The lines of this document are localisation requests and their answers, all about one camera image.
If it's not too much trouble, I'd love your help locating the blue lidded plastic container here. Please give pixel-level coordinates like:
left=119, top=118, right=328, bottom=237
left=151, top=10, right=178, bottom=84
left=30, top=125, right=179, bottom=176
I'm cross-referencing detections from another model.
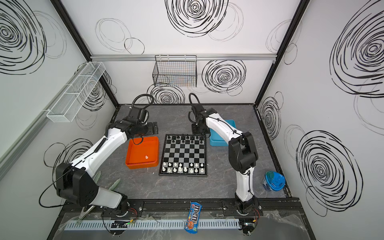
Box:
left=263, top=171, right=286, bottom=192

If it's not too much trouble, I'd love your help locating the M&M's candy bag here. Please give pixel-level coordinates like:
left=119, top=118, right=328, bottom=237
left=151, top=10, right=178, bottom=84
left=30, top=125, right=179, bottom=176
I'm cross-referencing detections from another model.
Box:
left=184, top=202, right=202, bottom=234

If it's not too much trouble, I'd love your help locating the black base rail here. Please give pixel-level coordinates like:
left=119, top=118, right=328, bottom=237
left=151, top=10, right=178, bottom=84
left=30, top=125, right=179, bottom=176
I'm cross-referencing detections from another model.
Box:
left=60, top=198, right=304, bottom=219

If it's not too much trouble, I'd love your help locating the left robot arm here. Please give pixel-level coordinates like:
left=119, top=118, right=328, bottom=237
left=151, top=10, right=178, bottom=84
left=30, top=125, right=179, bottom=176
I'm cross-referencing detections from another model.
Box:
left=52, top=94, right=156, bottom=217

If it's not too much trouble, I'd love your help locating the white slotted cable duct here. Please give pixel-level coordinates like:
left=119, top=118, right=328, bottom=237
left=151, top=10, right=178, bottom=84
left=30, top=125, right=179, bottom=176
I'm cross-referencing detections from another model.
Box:
left=62, top=219, right=241, bottom=231

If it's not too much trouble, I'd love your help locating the black white chess board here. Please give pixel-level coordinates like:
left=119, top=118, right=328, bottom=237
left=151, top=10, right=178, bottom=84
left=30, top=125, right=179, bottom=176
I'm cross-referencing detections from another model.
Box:
left=159, top=134, right=208, bottom=177

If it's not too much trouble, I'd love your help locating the white mesh wall shelf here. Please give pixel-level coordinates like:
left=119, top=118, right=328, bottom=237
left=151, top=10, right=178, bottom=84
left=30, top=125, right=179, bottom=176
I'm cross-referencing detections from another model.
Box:
left=46, top=62, right=106, bottom=123

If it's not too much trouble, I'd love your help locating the orange plastic tray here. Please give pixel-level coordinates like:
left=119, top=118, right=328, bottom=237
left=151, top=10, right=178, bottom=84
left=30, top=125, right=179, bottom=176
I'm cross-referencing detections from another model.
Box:
left=125, top=137, right=159, bottom=169

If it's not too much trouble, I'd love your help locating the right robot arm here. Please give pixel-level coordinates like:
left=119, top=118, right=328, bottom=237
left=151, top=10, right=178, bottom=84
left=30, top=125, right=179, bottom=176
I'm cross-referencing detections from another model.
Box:
left=188, top=93, right=259, bottom=216

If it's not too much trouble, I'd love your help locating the black wire basket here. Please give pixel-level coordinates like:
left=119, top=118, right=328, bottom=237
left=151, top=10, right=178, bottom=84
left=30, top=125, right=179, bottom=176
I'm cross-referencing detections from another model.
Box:
left=152, top=55, right=198, bottom=88

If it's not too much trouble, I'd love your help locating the blue plastic tray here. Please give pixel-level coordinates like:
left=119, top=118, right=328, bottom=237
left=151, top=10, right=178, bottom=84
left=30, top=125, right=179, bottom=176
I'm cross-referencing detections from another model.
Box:
left=208, top=118, right=236, bottom=147

